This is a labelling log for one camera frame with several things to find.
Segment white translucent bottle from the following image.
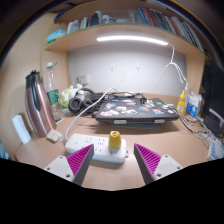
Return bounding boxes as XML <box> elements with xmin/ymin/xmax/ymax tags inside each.
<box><xmin>183</xmin><ymin>83</ymin><xmax>190</xmax><ymax>108</ymax></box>

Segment white wall socket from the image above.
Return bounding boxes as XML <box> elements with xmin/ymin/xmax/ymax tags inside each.
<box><xmin>77</xmin><ymin>73</ymin><xmax>90</xmax><ymax>86</ymax></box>

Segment wooden shelf unit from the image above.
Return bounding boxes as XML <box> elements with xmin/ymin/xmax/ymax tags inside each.
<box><xmin>44</xmin><ymin>0</ymin><xmax>206</xmax><ymax>53</ymax></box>

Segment white keyboard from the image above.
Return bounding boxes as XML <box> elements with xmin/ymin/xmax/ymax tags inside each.
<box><xmin>207</xmin><ymin>138</ymin><xmax>224</xmax><ymax>162</ymax></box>

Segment black laptop with stickers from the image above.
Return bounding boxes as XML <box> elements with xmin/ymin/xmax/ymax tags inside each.
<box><xmin>94</xmin><ymin>97</ymin><xmax>180</xmax><ymax>124</ymax></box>

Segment white light bar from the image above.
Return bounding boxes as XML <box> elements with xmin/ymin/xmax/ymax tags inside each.
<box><xmin>96</xmin><ymin>34</ymin><xmax>169</xmax><ymax>47</ymax></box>

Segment white hanging cable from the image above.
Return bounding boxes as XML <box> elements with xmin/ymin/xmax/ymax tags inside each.
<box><xmin>152</xmin><ymin>43</ymin><xmax>188</xmax><ymax>93</ymax></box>

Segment pink thermos jug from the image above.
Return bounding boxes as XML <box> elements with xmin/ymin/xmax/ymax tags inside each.
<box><xmin>24</xmin><ymin>69</ymin><xmax>58</xmax><ymax>138</ymax></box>

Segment white desk cable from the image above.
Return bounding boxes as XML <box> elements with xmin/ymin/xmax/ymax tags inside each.
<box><xmin>191</xmin><ymin>128</ymin><xmax>213</xmax><ymax>149</ymax></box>

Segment white rectangular block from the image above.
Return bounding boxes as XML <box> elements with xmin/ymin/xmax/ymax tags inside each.
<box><xmin>11</xmin><ymin>114</ymin><xmax>32</xmax><ymax>145</ymax></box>

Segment yellow charger block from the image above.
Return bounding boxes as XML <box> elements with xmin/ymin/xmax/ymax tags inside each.
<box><xmin>108</xmin><ymin>130</ymin><xmax>122</xmax><ymax>154</ymax></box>

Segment black coiled cable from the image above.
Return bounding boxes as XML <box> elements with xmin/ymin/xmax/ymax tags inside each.
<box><xmin>99</xmin><ymin>91</ymin><xmax>148</xmax><ymax>102</ymax></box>

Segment white power strip cable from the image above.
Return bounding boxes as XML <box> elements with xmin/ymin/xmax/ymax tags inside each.
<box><xmin>63</xmin><ymin>87</ymin><xmax>118</xmax><ymax>143</ymax></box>

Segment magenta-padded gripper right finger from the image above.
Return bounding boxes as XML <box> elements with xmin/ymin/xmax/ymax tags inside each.
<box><xmin>133</xmin><ymin>143</ymin><xmax>184</xmax><ymax>185</ymax></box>

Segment clear plastic water bottle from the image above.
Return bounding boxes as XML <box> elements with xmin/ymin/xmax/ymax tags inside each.
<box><xmin>44</xmin><ymin>61</ymin><xmax>64</xmax><ymax>123</ymax></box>

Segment green and white plush toy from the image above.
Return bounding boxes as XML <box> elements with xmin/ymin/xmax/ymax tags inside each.
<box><xmin>59</xmin><ymin>83</ymin><xmax>84</xmax><ymax>108</ymax></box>

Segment black desk cable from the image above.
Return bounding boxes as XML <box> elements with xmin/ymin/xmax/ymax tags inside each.
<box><xmin>179</xmin><ymin>113</ymin><xmax>209</xmax><ymax>134</ymax></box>

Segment white power strip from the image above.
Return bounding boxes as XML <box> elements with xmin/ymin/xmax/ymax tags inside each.
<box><xmin>64</xmin><ymin>133</ymin><xmax>130</xmax><ymax>164</ymax></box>

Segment black headphones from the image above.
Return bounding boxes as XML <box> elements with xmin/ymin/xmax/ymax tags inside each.
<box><xmin>68</xmin><ymin>87</ymin><xmax>101</xmax><ymax>115</ymax></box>

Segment dark laptop stand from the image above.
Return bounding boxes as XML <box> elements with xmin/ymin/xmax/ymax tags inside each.
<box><xmin>105</xmin><ymin>118</ymin><xmax>167</xmax><ymax>131</ymax></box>

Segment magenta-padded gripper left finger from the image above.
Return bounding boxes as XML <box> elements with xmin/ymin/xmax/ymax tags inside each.
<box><xmin>44</xmin><ymin>143</ymin><xmax>95</xmax><ymax>187</ymax></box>

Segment black monitor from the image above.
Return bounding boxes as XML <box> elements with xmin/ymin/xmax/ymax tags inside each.
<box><xmin>199</xmin><ymin>59</ymin><xmax>224</xmax><ymax>138</ymax></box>

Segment yellow glue bottle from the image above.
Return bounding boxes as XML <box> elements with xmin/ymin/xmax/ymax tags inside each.
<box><xmin>176</xmin><ymin>89</ymin><xmax>188</xmax><ymax>115</ymax></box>

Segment blue and white box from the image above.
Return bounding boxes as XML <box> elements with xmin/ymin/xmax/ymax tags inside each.
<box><xmin>186</xmin><ymin>91</ymin><xmax>204</xmax><ymax>118</ymax></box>

